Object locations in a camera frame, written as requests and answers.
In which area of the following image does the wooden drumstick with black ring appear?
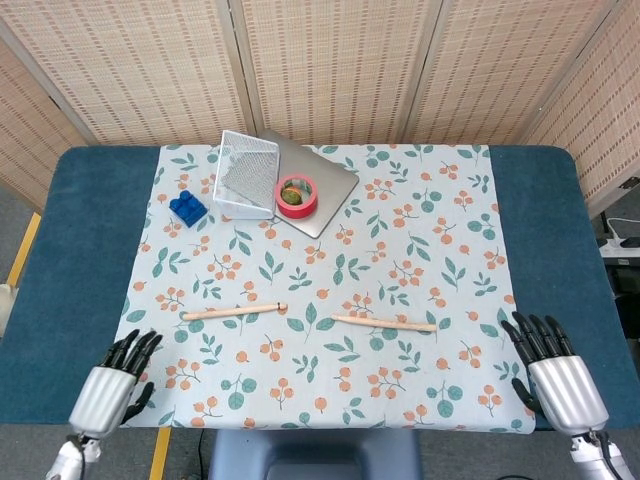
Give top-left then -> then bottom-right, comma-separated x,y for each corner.
181,301 -> 289,322

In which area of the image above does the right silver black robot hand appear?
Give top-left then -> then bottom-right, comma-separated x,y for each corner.
501,311 -> 611,435

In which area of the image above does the grey closed laptop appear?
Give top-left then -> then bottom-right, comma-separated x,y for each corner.
255,129 -> 361,240

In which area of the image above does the floral leaf berry tablecloth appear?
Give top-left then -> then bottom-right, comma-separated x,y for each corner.
115,143 -> 537,432

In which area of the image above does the plain wooden drumstick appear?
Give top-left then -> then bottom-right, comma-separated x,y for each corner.
331,314 -> 438,333

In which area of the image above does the blue felt table cover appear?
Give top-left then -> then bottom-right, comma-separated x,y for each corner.
0,144 -> 640,427

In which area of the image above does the red tape roll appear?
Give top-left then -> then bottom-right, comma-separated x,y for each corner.
274,174 -> 319,220

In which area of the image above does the white power strip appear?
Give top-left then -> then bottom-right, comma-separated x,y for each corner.
598,237 -> 640,259

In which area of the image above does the woven bamboo screen panel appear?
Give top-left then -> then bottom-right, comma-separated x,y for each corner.
0,0 -> 257,147
403,0 -> 632,147
229,0 -> 447,146
0,37 -> 89,214
519,0 -> 640,219

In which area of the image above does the blue toy building brick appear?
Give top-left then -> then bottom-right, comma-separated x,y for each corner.
168,190 -> 210,231

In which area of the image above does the white power cable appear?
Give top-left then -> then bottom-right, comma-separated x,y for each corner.
605,216 -> 640,242

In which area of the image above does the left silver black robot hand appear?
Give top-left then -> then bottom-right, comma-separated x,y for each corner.
67,328 -> 165,440

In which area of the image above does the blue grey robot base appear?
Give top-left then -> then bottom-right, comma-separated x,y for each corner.
207,428 -> 422,480

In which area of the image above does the beige object at floor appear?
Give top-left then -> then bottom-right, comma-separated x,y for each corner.
0,282 -> 17,337

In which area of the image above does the white wire mesh basket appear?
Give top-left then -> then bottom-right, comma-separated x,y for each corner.
212,129 -> 281,221

